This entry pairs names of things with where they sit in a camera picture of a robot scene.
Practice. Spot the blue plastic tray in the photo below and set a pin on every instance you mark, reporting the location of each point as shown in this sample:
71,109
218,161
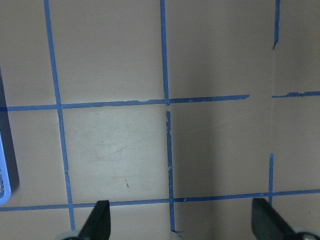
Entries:
9,175

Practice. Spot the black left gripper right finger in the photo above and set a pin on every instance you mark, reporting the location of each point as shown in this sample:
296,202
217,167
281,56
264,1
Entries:
267,224

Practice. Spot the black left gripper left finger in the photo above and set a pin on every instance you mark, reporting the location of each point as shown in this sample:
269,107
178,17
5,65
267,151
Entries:
98,224

